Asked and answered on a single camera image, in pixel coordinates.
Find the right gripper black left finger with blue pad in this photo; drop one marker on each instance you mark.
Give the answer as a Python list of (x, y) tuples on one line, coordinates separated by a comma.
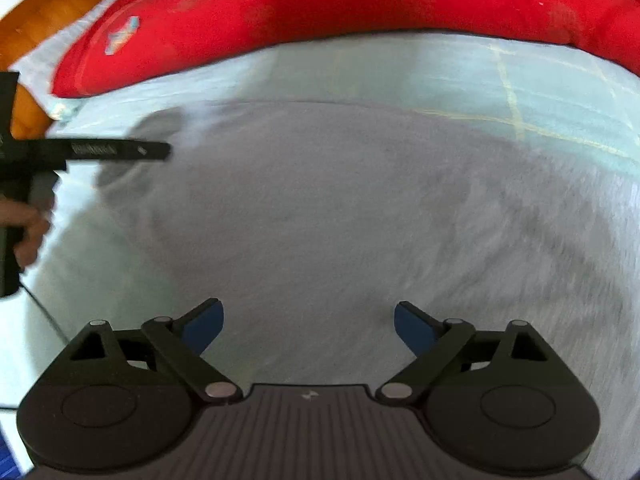
[(179, 344)]

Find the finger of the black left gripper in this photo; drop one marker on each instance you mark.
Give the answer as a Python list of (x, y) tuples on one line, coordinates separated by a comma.
[(119, 150)]

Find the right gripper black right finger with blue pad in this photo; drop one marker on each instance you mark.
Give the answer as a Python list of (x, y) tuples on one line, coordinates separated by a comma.
[(435, 344)]

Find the grey garment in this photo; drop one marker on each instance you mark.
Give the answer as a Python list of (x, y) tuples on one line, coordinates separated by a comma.
[(311, 221)]

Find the person's left hand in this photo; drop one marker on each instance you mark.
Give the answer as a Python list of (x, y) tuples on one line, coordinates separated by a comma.
[(35, 221)]

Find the checked pillow under red pillow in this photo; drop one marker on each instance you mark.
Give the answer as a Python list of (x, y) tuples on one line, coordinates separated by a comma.
[(37, 67)]

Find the light green checked bedsheet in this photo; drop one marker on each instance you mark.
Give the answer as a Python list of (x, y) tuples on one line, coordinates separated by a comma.
[(531, 94)]

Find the wooden headboard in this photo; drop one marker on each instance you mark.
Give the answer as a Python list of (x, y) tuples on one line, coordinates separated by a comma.
[(22, 29)]

